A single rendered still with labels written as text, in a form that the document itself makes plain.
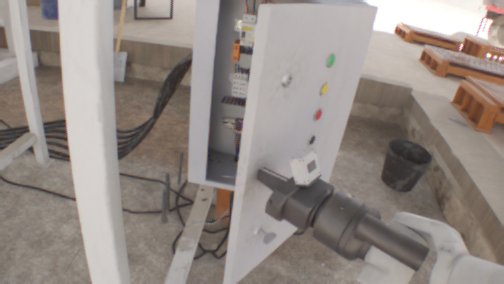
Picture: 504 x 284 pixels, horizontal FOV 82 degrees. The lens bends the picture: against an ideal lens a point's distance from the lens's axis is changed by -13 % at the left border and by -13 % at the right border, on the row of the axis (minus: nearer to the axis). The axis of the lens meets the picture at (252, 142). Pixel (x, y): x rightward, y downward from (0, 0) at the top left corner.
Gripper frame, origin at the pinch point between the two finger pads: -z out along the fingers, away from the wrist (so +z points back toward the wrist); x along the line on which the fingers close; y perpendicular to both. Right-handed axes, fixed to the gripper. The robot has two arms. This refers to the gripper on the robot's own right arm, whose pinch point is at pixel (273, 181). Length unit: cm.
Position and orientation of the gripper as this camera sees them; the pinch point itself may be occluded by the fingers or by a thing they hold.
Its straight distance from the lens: 56.4
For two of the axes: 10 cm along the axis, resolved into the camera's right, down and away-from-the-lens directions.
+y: -1.3, 8.5, 5.2
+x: -6.5, 3.2, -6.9
